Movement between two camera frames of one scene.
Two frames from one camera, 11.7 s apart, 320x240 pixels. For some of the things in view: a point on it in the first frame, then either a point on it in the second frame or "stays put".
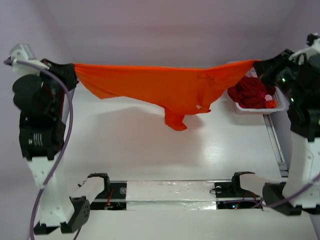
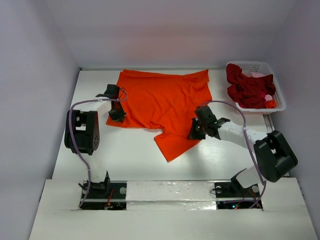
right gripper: [269, 69] -> [196, 130]
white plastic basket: [281, 104] stays put
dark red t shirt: [249, 92] stays put
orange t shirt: [175, 91] -> [164, 102]
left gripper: [68, 70] -> [119, 118]
